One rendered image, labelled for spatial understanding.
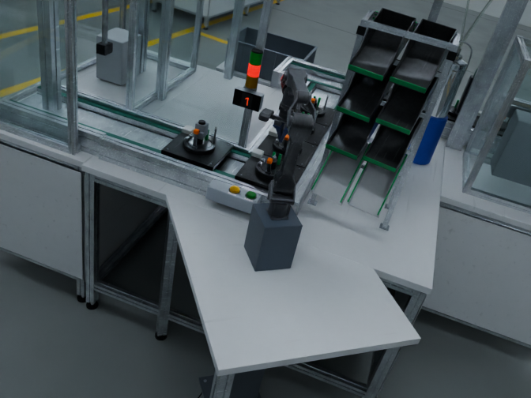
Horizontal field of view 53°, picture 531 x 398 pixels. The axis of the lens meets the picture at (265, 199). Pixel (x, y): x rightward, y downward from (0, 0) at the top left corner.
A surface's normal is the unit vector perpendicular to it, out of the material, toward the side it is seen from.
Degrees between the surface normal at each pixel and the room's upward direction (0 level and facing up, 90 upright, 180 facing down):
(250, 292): 0
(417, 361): 0
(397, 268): 0
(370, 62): 25
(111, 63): 90
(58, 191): 90
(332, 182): 45
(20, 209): 90
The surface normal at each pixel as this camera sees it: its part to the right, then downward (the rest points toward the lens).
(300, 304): 0.18, -0.81
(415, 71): -0.04, -0.56
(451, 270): -0.31, 0.48
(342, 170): -0.20, -0.28
